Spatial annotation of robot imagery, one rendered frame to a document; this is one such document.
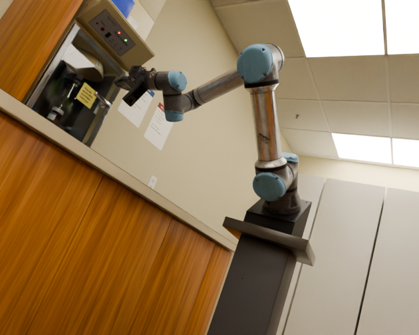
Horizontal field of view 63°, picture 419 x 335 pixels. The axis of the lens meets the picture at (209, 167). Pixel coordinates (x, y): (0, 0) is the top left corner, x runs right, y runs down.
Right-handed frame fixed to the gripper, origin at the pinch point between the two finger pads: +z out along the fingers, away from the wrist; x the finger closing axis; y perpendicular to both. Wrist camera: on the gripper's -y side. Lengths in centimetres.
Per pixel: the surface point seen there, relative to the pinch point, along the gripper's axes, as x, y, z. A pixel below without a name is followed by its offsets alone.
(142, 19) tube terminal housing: 1.9, 35.3, 2.5
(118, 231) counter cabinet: -13, -57, -24
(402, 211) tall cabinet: -284, 64, -97
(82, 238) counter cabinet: 1, -63, -24
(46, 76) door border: 26.3, -16.4, 1.4
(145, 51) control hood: 0.0, 17.8, -7.7
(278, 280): -41, -53, -78
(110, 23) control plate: 18.9, 15.1, -5.1
